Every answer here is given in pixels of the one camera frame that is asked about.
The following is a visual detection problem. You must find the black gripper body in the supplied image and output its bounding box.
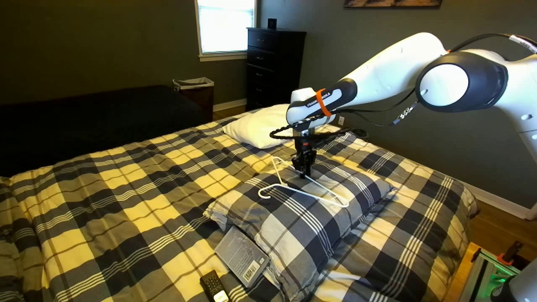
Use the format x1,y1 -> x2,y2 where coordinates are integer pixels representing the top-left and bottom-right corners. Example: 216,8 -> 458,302
290,132 -> 318,169

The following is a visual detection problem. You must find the white wire hanger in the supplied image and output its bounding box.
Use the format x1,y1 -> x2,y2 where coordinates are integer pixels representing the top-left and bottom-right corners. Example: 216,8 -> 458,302
256,155 -> 350,211

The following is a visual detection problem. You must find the white pillow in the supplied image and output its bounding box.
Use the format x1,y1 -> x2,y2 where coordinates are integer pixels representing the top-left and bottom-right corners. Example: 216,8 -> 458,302
223,103 -> 344,152

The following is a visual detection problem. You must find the plaid pillow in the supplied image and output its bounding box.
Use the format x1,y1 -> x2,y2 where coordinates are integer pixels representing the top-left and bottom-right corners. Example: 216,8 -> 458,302
201,148 -> 399,302

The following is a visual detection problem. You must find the black dresser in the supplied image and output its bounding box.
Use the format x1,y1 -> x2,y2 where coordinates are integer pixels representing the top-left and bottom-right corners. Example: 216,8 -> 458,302
245,28 -> 308,113

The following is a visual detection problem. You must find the grey book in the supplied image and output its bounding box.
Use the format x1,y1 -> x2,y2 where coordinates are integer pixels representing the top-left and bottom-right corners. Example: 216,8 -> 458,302
214,226 -> 271,291

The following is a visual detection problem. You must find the dark wooden nightstand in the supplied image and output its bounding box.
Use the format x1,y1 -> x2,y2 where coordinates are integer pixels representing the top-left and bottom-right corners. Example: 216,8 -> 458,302
176,85 -> 216,123

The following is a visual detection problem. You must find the grey tray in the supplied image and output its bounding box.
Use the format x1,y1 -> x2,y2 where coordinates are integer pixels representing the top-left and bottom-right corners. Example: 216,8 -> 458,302
171,76 -> 216,93

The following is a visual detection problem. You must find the black remote control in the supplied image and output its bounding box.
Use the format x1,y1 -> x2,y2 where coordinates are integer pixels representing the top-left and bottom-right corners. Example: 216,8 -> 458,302
199,271 -> 231,302

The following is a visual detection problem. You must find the yellow grey plaid bedspread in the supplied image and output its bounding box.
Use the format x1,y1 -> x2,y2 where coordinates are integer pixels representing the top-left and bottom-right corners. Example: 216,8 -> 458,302
0,108 -> 479,302

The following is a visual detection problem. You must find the red black tool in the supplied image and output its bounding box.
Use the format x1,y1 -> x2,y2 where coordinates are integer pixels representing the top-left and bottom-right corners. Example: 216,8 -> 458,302
498,241 -> 526,269

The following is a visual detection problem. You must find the black futon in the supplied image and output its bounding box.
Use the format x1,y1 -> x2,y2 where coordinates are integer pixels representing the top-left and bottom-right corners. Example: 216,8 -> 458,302
0,85 -> 209,179

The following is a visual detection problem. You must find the white rounded object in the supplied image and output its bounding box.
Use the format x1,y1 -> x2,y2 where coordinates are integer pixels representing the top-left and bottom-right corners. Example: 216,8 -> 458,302
505,258 -> 537,302

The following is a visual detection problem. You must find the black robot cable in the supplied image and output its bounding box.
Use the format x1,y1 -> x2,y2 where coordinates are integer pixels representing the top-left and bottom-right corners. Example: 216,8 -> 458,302
268,33 -> 537,142

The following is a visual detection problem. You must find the orange strap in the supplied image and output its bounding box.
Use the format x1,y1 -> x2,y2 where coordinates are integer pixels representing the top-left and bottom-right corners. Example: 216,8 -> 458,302
313,88 -> 333,118

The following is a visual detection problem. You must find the window with white frame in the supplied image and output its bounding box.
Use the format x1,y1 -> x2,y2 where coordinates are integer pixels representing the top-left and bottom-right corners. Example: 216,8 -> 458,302
192,0 -> 261,65

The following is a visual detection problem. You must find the framed wall picture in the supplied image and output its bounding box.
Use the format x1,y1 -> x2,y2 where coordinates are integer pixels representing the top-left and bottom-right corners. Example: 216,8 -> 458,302
342,0 -> 444,11

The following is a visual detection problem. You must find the wooden bed frame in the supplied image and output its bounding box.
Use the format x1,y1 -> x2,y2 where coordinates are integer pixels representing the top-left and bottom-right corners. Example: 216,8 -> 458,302
443,241 -> 483,302

